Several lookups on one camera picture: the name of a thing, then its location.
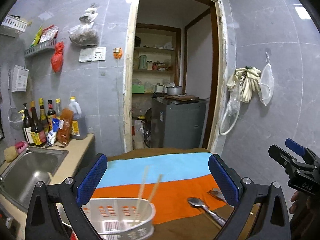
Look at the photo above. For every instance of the red plastic bag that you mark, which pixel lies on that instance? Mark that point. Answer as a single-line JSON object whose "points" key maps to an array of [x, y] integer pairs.
{"points": [[57, 58]]}

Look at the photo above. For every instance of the white wall socket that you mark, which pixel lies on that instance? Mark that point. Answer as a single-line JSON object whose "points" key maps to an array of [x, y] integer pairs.
{"points": [[92, 54]]}

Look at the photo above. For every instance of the right hand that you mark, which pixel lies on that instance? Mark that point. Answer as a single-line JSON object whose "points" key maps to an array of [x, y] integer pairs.
{"points": [[298, 199]]}

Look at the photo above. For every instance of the green box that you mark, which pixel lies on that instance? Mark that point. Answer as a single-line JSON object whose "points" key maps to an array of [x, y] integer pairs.
{"points": [[138, 89]]}

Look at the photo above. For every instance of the dark soy sauce bottle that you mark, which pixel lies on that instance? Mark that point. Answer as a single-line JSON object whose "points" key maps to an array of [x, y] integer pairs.
{"points": [[37, 130]]}

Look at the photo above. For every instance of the grey cabinet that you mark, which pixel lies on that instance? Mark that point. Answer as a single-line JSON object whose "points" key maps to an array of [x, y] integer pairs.
{"points": [[176, 124]]}

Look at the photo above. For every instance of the white plastic utensil holder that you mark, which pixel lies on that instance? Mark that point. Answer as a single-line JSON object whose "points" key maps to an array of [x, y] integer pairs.
{"points": [[121, 218]]}

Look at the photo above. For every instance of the hanging clear bag of goods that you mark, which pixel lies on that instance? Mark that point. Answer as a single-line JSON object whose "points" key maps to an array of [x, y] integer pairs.
{"points": [[84, 34]]}

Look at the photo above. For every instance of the hanging mesh strainer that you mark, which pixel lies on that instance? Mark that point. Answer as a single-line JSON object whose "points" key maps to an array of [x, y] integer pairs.
{"points": [[14, 117]]}

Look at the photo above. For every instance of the white wall box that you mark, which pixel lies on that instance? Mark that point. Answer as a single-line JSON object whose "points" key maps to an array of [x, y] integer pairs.
{"points": [[19, 79]]}

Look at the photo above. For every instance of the cream rubber gloves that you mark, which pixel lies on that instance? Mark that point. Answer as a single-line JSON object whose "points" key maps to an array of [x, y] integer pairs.
{"points": [[248, 78]]}

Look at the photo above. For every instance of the tan wooden chopstick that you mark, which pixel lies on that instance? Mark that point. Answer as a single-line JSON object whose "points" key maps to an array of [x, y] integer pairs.
{"points": [[155, 187]]}

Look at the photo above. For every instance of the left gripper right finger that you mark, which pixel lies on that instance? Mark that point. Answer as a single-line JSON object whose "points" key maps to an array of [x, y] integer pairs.
{"points": [[272, 219]]}

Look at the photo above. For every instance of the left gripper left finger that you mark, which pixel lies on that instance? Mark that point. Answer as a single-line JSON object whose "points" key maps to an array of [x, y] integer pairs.
{"points": [[43, 219]]}

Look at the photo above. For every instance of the metal pot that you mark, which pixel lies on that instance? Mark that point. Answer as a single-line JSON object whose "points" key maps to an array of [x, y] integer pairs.
{"points": [[174, 90]]}

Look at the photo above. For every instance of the striped orange blue brown cloth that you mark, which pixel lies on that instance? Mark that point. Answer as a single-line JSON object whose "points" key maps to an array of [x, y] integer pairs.
{"points": [[185, 174]]}

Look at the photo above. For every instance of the stainless steel sink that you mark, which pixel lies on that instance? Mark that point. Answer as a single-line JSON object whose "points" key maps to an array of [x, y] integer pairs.
{"points": [[20, 177]]}

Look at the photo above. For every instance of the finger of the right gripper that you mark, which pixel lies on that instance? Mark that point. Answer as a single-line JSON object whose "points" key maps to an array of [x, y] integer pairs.
{"points": [[287, 161], [296, 146]]}

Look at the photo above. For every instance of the silver spoon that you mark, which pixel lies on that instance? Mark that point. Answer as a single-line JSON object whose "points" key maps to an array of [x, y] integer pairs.
{"points": [[198, 203]]}

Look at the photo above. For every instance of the silver fork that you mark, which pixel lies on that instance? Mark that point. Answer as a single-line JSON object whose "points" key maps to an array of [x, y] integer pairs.
{"points": [[216, 193]]}

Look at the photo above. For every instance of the orange wall hook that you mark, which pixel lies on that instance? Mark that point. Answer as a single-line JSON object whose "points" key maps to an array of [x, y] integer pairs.
{"points": [[117, 53]]}

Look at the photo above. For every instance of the white wall basket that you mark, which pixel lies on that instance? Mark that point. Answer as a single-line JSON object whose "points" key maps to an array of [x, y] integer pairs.
{"points": [[12, 26]]}

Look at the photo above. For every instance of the light wooden chopstick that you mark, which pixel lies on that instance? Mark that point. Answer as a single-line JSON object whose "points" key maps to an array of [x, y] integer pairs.
{"points": [[141, 190]]}

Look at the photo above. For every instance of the grey wall rack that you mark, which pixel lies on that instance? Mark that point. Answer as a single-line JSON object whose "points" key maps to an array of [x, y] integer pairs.
{"points": [[41, 47]]}

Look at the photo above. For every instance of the white mesh bag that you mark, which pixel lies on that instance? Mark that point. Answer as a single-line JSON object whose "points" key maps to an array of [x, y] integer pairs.
{"points": [[266, 83]]}

